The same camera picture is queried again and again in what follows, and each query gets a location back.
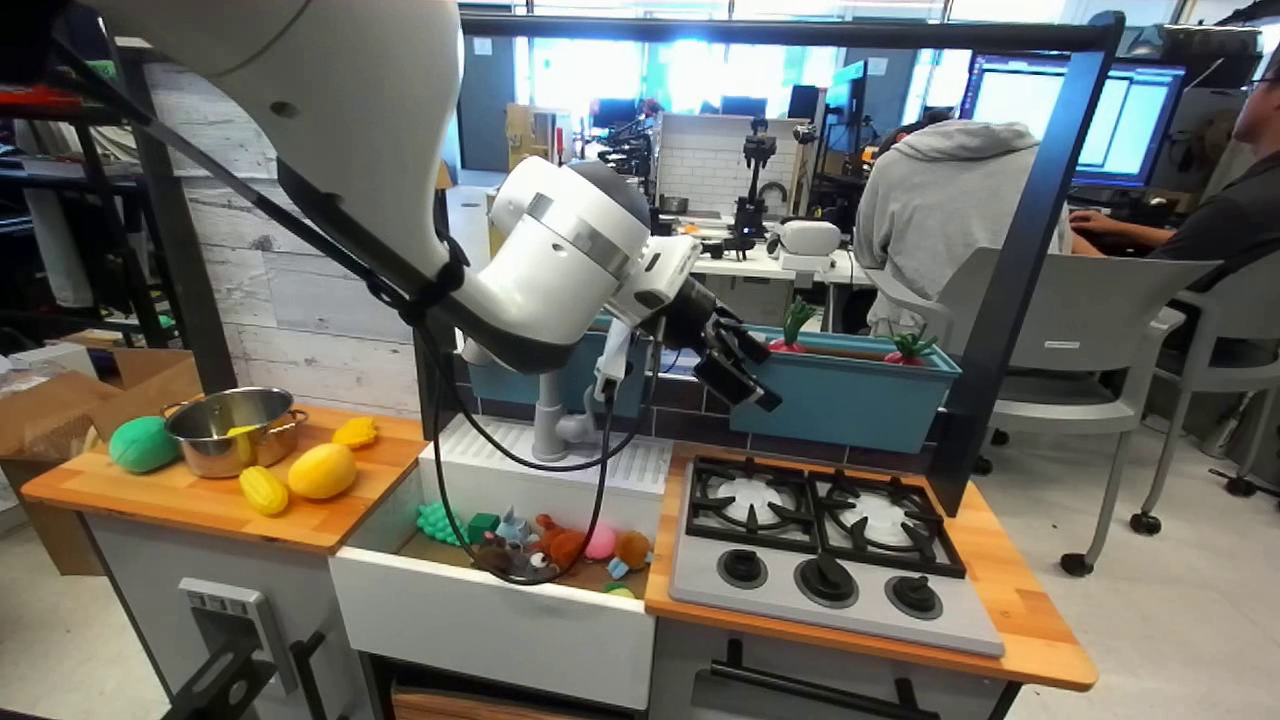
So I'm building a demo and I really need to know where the person at right edge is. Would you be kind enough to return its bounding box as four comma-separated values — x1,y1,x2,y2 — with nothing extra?
1069,48,1280,260

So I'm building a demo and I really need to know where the teal planter box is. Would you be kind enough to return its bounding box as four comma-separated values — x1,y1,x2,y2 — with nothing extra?
469,315,966,459

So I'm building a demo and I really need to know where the computer monitor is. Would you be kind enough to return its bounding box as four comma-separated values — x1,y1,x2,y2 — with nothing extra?
960,53,1191,195

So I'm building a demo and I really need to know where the grey toy faucet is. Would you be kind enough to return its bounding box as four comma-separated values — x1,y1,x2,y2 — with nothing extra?
533,320,631,459

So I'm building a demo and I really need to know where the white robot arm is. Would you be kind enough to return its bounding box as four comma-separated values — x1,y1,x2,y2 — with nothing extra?
86,0,777,408

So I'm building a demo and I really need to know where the steel cooking pot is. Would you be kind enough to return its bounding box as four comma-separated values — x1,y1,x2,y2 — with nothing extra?
164,389,306,481

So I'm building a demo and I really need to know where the cardboard box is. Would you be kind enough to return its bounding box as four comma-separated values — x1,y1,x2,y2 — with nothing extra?
0,349,202,577

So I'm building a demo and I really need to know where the green toy vegetable in sink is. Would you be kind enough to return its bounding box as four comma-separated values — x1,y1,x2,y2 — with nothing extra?
415,498,502,546

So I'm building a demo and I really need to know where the grey toy stove top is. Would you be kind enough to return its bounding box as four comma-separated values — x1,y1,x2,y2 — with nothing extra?
672,459,1004,660

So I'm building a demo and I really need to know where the person in grey hoodie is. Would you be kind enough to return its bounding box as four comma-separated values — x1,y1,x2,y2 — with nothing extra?
852,121,1039,332

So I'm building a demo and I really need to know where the black metal frame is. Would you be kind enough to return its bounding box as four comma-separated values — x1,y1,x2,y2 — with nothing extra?
53,7,1129,521

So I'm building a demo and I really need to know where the grey office chair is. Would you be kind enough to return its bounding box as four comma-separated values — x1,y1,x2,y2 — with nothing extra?
985,254,1211,577

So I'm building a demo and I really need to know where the yellow toy lemon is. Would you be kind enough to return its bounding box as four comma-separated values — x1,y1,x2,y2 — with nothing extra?
284,442,359,498

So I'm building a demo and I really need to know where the green toy ball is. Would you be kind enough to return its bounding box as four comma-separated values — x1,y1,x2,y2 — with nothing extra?
107,414,181,476

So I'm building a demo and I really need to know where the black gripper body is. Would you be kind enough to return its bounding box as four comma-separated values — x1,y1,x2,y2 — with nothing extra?
666,276,780,410

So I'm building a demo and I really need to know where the toy kitchen play set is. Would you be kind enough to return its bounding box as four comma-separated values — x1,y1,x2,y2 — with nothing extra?
24,419,1096,720

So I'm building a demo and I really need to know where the orange brown toy in sink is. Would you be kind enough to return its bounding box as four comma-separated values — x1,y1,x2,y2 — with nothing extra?
535,513,585,570

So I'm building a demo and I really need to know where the white toy sink basin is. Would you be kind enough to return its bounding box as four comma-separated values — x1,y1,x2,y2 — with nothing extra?
330,419,672,712

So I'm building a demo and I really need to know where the pink toy in sink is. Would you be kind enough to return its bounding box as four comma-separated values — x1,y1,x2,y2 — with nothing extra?
585,524,620,559

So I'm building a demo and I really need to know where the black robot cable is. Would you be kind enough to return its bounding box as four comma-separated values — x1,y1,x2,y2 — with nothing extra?
421,297,672,587

